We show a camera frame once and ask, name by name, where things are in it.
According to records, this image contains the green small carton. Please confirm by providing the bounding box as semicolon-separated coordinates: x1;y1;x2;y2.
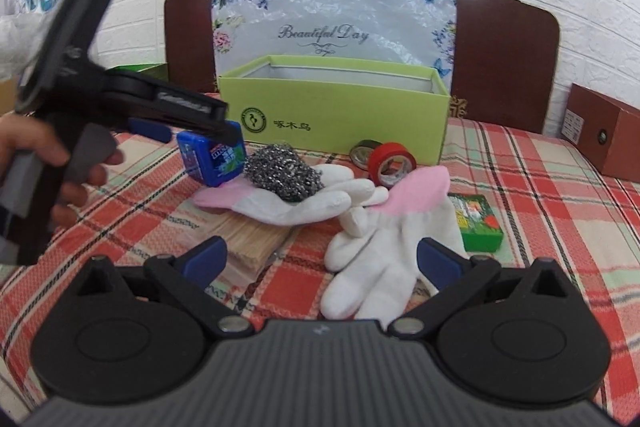
449;193;504;254

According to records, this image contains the blue small packet box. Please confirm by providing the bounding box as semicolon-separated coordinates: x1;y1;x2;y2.
176;121;246;187

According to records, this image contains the steel wool scrubber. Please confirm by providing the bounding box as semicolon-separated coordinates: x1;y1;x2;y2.
244;144;324;202

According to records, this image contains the red tape roll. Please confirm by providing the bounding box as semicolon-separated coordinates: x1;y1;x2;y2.
367;142;416;188

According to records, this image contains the black tape roll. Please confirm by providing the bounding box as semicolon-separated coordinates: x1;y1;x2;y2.
349;140;382;170

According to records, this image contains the person's left hand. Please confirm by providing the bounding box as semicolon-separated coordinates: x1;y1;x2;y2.
0;114;125;228

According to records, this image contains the green side box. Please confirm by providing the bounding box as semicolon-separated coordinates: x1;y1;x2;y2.
110;63;168;81

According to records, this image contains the red plaid bed sheet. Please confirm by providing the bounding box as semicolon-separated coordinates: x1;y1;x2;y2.
1;119;639;423

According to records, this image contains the green cardboard storage box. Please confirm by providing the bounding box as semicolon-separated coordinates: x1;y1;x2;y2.
217;55;450;165

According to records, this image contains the brown cardboard box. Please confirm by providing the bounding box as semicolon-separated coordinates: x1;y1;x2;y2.
561;84;640;183

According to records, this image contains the dark brown wooden headboard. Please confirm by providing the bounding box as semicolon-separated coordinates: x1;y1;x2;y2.
164;0;560;133

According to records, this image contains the floral plastic pillow bag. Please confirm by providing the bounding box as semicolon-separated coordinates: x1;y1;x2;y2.
210;0;458;87

